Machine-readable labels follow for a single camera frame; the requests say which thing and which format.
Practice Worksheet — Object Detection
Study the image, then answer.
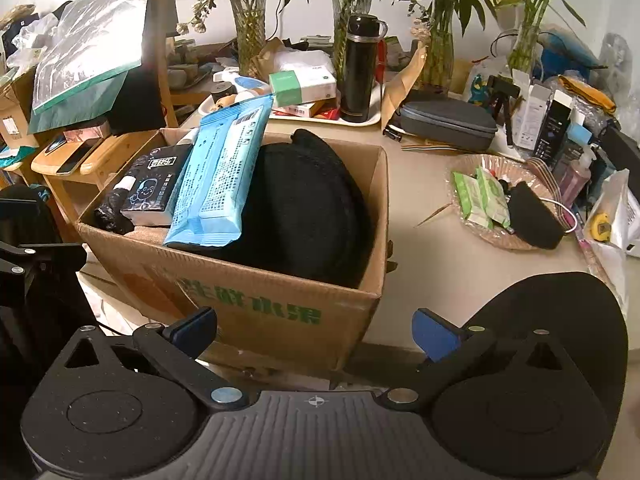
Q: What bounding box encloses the pink soap dispenser bottle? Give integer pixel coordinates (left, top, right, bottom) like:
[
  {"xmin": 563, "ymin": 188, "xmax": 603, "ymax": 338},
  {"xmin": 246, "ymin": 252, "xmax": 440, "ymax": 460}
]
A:
[{"xmin": 551, "ymin": 144, "xmax": 599, "ymax": 207}]

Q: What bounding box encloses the grey zip case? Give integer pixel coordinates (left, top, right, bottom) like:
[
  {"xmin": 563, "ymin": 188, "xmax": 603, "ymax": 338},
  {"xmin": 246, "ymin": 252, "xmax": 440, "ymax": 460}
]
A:
[{"xmin": 398, "ymin": 99, "xmax": 500, "ymax": 153}]

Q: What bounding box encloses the yellow tape measure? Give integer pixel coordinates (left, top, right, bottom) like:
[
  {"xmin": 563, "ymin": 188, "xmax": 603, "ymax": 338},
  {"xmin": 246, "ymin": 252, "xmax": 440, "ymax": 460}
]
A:
[{"xmin": 589, "ymin": 211, "xmax": 614, "ymax": 242}]

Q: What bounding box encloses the black round pad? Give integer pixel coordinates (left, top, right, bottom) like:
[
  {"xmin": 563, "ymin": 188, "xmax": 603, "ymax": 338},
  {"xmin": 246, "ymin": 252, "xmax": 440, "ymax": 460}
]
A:
[{"xmin": 462, "ymin": 271, "xmax": 629, "ymax": 411}]

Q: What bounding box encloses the pink wicker plate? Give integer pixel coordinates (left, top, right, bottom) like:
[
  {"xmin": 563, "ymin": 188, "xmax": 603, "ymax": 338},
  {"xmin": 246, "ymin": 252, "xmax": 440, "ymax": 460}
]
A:
[{"xmin": 446, "ymin": 153, "xmax": 577, "ymax": 252}]

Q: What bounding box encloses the white spray bottle blue label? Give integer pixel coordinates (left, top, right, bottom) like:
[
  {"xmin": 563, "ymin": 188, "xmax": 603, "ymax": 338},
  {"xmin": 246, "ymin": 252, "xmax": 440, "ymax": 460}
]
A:
[{"xmin": 213, "ymin": 70, "xmax": 274, "ymax": 97}]

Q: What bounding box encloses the red small box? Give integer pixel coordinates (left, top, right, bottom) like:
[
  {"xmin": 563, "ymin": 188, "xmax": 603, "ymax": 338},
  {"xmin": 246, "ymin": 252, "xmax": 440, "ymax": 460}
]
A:
[{"xmin": 271, "ymin": 101, "xmax": 327, "ymax": 119}]

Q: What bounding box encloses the brown paper bag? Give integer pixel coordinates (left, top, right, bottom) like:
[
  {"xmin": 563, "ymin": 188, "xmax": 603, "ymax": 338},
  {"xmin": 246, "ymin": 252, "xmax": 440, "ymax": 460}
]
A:
[{"xmin": 379, "ymin": 41, "xmax": 432, "ymax": 134}]

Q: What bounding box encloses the cardboard box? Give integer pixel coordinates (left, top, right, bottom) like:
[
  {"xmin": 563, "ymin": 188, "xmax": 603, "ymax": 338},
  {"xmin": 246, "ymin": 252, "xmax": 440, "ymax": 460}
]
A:
[{"xmin": 75, "ymin": 127, "xmax": 392, "ymax": 377}]

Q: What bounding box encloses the blue wet wipes packet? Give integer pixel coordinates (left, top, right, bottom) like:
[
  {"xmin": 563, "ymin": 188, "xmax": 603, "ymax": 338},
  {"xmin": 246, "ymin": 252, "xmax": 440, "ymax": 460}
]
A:
[{"xmin": 163, "ymin": 93, "xmax": 276, "ymax": 249}]

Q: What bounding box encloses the brown cardboard carton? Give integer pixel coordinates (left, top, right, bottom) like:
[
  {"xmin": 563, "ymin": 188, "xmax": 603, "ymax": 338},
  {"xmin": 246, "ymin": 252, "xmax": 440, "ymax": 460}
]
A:
[{"xmin": 0, "ymin": 66, "xmax": 41, "ymax": 149}]

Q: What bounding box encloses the black soft pouch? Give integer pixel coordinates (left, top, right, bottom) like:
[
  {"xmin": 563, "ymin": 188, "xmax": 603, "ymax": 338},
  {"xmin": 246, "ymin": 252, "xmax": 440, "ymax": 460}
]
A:
[{"xmin": 506, "ymin": 180, "xmax": 569, "ymax": 252}]

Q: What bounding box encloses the black foam pad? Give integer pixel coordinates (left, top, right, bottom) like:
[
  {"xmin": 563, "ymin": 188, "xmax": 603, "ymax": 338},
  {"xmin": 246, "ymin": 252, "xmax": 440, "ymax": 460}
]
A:
[{"xmin": 197, "ymin": 142, "xmax": 370, "ymax": 289}]

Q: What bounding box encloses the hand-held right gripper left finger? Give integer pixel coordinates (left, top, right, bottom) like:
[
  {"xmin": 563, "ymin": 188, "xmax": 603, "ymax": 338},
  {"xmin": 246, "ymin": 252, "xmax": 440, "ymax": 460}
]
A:
[{"xmin": 61, "ymin": 306, "xmax": 257, "ymax": 409}]

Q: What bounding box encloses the wooden chair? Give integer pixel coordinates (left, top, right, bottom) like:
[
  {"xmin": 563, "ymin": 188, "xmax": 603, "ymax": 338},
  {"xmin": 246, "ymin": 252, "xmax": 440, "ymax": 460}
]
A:
[{"xmin": 30, "ymin": 0, "xmax": 181, "ymax": 228}]

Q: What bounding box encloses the tan drawstring pouch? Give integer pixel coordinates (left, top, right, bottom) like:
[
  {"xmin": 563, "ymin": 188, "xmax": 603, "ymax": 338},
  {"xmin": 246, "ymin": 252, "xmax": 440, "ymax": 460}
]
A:
[{"xmin": 122, "ymin": 222, "xmax": 174, "ymax": 247}]

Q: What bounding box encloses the white box with green label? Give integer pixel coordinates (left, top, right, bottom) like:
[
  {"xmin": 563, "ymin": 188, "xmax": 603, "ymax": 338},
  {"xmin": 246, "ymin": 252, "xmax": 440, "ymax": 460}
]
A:
[{"xmin": 274, "ymin": 49, "xmax": 337, "ymax": 87}]

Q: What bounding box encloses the bamboo plant in glass vase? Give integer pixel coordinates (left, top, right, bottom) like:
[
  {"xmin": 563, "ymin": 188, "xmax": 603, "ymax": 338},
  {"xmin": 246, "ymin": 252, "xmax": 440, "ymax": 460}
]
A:
[
  {"xmin": 492, "ymin": 0, "xmax": 601, "ymax": 77},
  {"xmin": 395, "ymin": 0, "xmax": 506, "ymax": 92},
  {"xmin": 170, "ymin": 0, "xmax": 301, "ymax": 79},
  {"xmin": 300, "ymin": 0, "xmax": 401, "ymax": 82}
]

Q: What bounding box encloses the black tissue pack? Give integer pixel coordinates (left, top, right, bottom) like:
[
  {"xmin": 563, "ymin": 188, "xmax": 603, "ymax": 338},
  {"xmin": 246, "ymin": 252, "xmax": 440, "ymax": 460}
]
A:
[{"xmin": 120, "ymin": 144, "xmax": 195, "ymax": 227}]

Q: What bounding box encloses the small black tripod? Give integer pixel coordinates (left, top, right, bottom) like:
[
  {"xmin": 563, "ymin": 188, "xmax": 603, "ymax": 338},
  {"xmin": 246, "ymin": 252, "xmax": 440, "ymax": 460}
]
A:
[{"xmin": 486, "ymin": 75, "xmax": 522, "ymax": 147}]

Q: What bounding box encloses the green snack packet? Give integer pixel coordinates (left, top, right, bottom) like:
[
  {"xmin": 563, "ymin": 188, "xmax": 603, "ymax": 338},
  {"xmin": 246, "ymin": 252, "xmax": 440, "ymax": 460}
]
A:
[
  {"xmin": 474, "ymin": 166, "xmax": 512, "ymax": 232},
  {"xmin": 451, "ymin": 169, "xmax": 482, "ymax": 224}
]

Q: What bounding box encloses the black round cushion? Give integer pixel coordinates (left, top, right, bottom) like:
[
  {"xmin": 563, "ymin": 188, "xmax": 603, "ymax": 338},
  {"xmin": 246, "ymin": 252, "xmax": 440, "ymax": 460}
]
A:
[{"xmin": 290, "ymin": 128, "xmax": 381, "ymax": 289}]

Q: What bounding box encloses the white plastic tray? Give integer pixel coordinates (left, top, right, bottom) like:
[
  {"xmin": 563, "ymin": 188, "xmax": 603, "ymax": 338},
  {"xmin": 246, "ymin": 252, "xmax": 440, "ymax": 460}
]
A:
[{"xmin": 196, "ymin": 85, "xmax": 384, "ymax": 128}]

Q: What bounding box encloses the white plastic bag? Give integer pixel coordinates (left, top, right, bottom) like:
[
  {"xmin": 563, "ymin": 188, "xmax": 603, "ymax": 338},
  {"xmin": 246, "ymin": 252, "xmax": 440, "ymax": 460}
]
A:
[{"xmin": 596, "ymin": 169, "xmax": 640, "ymax": 258}]

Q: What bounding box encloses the white tall carton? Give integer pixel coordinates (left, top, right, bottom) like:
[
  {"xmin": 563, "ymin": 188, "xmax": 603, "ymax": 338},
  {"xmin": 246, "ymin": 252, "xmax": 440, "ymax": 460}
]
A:
[{"xmin": 514, "ymin": 84, "xmax": 552, "ymax": 152}]

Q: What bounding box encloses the black thermos bottle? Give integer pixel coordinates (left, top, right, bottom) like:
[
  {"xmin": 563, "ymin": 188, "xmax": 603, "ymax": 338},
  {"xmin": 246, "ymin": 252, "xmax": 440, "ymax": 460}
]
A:
[{"xmin": 339, "ymin": 13, "xmax": 389, "ymax": 124}]

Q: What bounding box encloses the yellow bag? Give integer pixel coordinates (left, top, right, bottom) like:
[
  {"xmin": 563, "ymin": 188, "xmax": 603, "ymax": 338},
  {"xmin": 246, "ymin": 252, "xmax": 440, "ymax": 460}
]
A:
[{"xmin": 556, "ymin": 74, "xmax": 617, "ymax": 112}]

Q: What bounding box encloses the black tall carton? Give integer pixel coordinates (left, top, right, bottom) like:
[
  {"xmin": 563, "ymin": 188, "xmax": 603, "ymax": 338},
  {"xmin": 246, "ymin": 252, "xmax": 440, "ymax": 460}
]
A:
[{"xmin": 531, "ymin": 94, "xmax": 574, "ymax": 162}]

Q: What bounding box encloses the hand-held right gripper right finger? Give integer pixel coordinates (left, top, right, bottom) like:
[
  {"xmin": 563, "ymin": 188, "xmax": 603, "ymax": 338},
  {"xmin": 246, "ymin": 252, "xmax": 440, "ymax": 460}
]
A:
[{"xmin": 377, "ymin": 308, "xmax": 568, "ymax": 409}]

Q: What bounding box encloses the green and white box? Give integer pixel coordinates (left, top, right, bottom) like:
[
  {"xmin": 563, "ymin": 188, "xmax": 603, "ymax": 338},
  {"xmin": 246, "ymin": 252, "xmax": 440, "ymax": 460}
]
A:
[{"xmin": 268, "ymin": 70, "xmax": 338, "ymax": 107}]

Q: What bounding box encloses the clear bag with green edge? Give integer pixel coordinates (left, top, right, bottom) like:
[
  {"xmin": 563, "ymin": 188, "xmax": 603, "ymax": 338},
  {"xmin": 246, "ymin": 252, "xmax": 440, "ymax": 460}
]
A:
[{"xmin": 29, "ymin": 0, "xmax": 155, "ymax": 134}]

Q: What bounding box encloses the black plastic bag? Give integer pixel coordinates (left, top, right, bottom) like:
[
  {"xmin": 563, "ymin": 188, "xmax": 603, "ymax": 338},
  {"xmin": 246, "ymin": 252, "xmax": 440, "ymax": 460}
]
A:
[{"xmin": 93, "ymin": 174, "xmax": 137, "ymax": 234}]

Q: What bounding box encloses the smartphone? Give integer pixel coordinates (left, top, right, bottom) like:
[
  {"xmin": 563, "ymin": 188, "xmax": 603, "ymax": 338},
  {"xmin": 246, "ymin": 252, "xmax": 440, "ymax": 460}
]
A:
[{"xmin": 42, "ymin": 136, "xmax": 102, "ymax": 176}]

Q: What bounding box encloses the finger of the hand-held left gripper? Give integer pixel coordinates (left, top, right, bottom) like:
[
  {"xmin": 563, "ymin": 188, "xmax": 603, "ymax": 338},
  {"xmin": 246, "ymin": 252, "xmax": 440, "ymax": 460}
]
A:
[{"xmin": 0, "ymin": 240, "xmax": 89, "ymax": 282}]

